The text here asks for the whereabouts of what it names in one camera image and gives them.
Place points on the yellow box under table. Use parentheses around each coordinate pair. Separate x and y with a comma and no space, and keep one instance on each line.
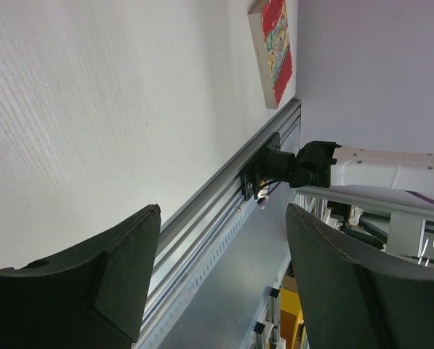
(292,319)

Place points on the perforated metal cable tray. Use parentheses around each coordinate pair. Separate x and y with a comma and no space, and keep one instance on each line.
(234,296)

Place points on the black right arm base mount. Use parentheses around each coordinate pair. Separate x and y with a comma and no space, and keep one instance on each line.
(251,175)

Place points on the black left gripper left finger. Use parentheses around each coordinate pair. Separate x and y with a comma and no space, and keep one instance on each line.
(90,295)

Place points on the aluminium front rail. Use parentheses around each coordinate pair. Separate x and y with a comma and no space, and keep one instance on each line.
(195,238)

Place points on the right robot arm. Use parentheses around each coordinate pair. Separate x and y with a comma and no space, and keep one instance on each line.
(324,164)

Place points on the red treehouse book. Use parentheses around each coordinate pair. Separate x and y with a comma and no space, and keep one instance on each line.
(268,21)

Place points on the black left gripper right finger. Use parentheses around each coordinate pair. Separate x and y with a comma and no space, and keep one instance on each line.
(353,295)

